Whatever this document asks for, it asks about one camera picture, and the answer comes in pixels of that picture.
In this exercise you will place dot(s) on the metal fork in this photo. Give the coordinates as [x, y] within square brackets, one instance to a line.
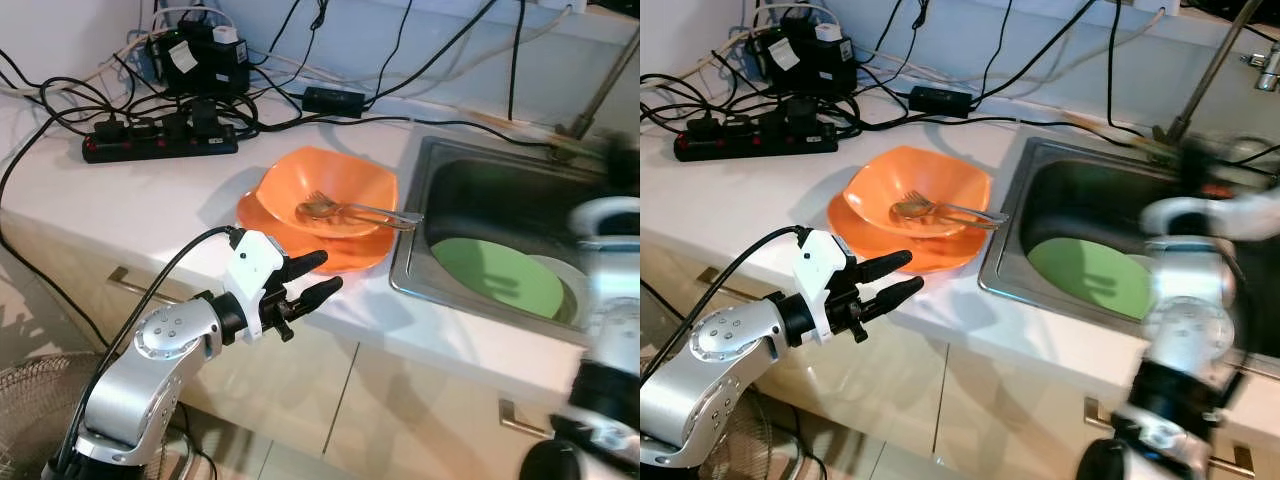
[965, 211]
[380, 213]

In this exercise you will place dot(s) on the black charger box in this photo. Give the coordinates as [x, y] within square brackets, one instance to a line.
[200, 65]
[805, 65]

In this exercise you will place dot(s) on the orange plastic plate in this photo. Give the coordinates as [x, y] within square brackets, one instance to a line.
[350, 255]
[945, 258]

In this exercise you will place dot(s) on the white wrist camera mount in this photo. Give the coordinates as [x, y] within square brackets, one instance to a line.
[605, 215]
[825, 270]
[1200, 215]
[255, 270]

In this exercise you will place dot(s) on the metal grille floor fan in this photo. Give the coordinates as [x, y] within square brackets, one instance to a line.
[30, 420]
[750, 440]

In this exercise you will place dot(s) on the orange plastic bowl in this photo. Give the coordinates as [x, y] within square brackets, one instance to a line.
[930, 170]
[340, 175]

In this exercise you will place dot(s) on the green plastic plate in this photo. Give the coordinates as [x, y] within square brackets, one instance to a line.
[490, 275]
[1085, 275]

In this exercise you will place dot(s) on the small black power brick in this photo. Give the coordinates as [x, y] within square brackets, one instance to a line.
[942, 100]
[335, 100]

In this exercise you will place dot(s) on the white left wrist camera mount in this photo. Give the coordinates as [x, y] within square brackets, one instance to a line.
[255, 270]
[825, 270]

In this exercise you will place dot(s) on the stainless steel sink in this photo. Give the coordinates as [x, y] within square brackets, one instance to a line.
[1080, 190]
[470, 190]

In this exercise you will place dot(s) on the metal faucet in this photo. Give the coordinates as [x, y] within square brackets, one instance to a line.
[1205, 80]
[600, 95]

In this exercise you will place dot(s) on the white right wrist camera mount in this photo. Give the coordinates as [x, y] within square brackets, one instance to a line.
[605, 215]
[1200, 215]

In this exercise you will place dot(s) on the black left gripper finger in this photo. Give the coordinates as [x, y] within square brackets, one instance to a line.
[885, 265]
[898, 293]
[322, 293]
[308, 264]

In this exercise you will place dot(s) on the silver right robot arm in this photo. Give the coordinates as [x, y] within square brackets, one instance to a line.
[610, 330]
[1185, 320]

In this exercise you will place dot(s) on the black power strip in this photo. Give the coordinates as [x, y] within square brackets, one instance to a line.
[150, 148]
[750, 146]

